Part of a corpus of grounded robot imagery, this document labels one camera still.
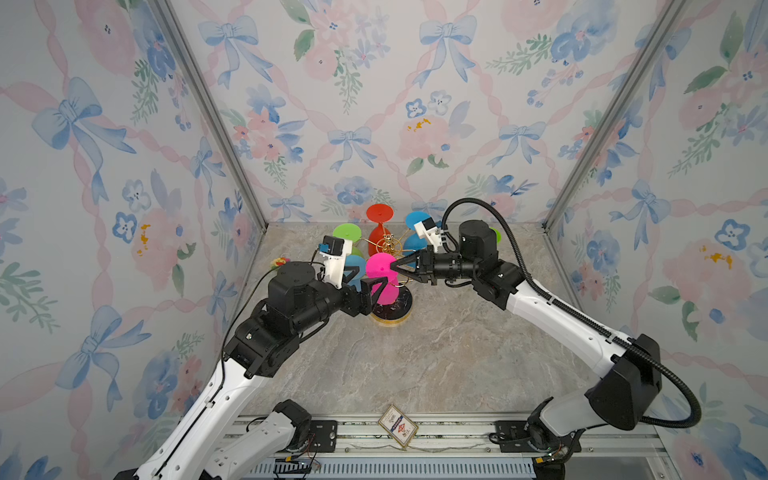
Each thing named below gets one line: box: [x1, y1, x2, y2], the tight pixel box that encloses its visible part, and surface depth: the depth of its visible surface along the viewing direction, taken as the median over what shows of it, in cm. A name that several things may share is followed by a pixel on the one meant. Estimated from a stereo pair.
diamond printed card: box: [378, 404, 419, 448], surface depth 76 cm
